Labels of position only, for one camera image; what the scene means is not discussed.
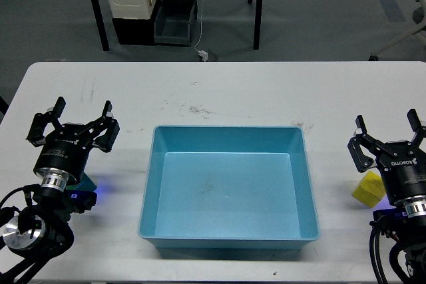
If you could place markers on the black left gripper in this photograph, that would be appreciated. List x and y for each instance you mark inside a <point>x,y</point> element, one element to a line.
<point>67,147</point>

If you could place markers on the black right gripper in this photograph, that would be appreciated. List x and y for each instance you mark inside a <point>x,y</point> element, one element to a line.
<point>401,165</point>

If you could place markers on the yellow block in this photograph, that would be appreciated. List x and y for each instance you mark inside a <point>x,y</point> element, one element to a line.
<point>370,190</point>

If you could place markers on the green block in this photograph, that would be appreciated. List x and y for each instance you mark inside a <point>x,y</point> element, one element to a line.
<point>85,184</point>

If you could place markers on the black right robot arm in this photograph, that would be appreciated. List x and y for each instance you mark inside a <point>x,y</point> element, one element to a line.
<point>406,226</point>

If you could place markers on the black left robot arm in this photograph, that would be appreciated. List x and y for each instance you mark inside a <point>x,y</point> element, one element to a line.
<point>40,231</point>

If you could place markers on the black box under crate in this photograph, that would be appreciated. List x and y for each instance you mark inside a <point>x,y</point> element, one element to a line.
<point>136,31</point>

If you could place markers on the blue plastic tray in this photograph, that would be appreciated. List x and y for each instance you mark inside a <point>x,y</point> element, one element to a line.
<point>228,187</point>

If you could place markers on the grey plastic bin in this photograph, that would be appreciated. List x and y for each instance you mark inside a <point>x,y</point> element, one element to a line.
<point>174,21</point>

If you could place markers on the white office chair base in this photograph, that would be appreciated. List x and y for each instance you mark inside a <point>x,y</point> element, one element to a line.
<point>394,15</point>

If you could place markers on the black table leg left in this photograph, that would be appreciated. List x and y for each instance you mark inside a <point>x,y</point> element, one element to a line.
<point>100,24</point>

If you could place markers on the black table leg right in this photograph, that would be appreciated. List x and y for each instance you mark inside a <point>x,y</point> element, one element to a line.
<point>257,24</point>

